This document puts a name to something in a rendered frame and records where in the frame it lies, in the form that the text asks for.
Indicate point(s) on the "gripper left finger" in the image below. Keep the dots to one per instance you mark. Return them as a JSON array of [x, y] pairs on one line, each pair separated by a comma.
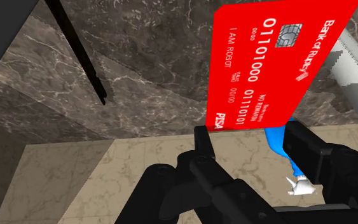
[[197, 186]]

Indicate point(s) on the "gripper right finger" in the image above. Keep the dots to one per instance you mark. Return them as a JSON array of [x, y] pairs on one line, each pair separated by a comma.
[[336, 173]]

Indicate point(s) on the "blue bottle with white nozzle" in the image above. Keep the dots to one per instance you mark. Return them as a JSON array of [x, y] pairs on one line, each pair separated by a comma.
[[275, 139]]

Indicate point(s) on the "grey white paper roll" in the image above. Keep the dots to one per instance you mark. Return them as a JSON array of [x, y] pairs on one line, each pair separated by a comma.
[[350, 69]]

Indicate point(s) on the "red bank card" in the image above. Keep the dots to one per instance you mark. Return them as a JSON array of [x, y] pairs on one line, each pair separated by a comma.
[[259, 93]]

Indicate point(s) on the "thin black stick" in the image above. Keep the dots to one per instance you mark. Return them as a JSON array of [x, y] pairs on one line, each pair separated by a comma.
[[79, 52]]

